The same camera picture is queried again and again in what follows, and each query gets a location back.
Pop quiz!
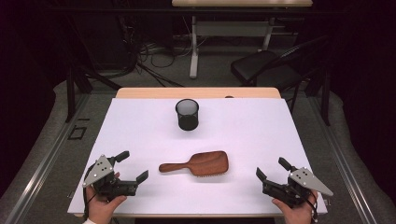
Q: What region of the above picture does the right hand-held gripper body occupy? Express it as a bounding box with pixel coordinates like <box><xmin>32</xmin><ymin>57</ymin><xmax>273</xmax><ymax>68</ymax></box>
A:
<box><xmin>262</xmin><ymin>167</ymin><xmax>334</xmax><ymax>209</ymax></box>

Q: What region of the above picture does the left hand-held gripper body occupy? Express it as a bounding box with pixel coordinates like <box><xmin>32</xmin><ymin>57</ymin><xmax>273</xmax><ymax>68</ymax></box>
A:
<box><xmin>82</xmin><ymin>154</ymin><xmax>138</xmax><ymax>198</ymax></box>

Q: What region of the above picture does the brown wooden hairbrush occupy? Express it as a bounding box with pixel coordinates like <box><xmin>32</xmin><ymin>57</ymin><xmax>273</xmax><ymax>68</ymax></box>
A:
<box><xmin>158</xmin><ymin>150</ymin><xmax>230</xmax><ymax>178</ymax></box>

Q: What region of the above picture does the black mesh pen holder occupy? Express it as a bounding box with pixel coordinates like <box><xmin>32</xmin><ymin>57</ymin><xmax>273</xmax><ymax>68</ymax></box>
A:
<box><xmin>175</xmin><ymin>98</ymin><xmax>200</xmax><ymax>132</ymax></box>

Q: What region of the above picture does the person's right hand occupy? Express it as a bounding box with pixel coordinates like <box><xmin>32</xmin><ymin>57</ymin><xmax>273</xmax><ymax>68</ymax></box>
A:
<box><xmin>271</xmin><ymin>189</ymin><xmax>319</xmax><ymax>224</ymax></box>

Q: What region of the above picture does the person's left hand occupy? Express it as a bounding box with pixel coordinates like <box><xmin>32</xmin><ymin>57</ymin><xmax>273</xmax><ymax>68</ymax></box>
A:
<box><xmin>86</xmin><ymin>186</ymin><xmax>128</xmax><ymax>224</ymax></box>

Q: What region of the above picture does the white table mat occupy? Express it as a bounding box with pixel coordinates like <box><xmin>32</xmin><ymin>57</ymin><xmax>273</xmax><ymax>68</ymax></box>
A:
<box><xmin>67</xmin><ymin>97</ymin><xmax>329</xmax><ymax>216</ymax></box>

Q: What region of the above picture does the light wooden table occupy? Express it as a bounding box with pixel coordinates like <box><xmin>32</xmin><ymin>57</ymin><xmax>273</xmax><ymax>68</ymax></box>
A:
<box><xmin>74</xmin><ymin>87</ymin><xmax>282</xmax><ymax>218</ymax></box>

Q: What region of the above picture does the black metal stand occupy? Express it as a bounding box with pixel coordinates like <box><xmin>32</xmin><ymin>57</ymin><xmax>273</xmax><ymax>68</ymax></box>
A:
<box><xmin>64</xmin><ymin>18</ymin><xmax>123</xmax><ymax>124</ymax></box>

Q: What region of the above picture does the black folding chair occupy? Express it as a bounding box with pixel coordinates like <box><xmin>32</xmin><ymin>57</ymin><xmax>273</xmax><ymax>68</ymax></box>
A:
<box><xmin>230</xmin><ymin>35</ymin><xmax>331</xmax><ymax>115</ymax></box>

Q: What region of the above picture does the dark curtain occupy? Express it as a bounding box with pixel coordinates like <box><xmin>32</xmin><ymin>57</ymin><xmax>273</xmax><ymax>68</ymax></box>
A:
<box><xmin>0</xmin><ymin>0</ymin><xmax>68</xmax><ymax>195</ymax></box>
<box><xmin>330</xmin><ymin>0</ymin><xmax>396</xmax><ymax>199</ymax></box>

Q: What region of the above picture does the white-framed desk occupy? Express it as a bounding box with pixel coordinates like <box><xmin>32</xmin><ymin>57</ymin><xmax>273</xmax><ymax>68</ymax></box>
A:
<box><xmin>171</xmin><ymin>0</ymin><xmax>314</xmax><ymax>79</ymax></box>

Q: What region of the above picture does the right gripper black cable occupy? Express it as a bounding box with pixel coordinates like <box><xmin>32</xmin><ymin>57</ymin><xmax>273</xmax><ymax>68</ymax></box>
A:
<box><xmin>298</xmin><ymin>189</ymin><xmax>319</xmax><ymax>224</ymax></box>

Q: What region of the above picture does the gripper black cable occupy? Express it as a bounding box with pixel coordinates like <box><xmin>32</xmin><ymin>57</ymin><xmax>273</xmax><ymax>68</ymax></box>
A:
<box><xmin>81</xmin><ymin>164</ymin><xmax>95</xmax><ymax>222</ymax></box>
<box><xmin>298</xmin><ymin>189</ymin><xmax>319</xmax><ymax>224</ymax></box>

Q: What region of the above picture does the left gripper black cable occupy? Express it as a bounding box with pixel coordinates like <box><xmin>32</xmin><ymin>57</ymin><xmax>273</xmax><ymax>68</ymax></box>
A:
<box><xmin>81</xmin><ymin>164</ymin><xmax>95</xmax><ymax>222</ymax></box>

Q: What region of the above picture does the metal floor rail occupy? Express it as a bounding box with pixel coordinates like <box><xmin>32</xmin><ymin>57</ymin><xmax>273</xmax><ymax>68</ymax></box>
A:
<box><xmin>3</xmin><ymin>92</ymin><xmax>92</xmax><ymax>224</ymax></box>
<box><xmin>306</xmin><ymin>92</ymin><xmax>378</xmax><ymax>224</ymax></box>

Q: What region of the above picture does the bundle of floor cables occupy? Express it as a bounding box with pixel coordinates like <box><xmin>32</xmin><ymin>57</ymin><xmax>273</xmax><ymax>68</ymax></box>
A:
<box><xmin>117</xmin><ymin>13</ymin><xmax>194</xmax><ymax>89</ymax></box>

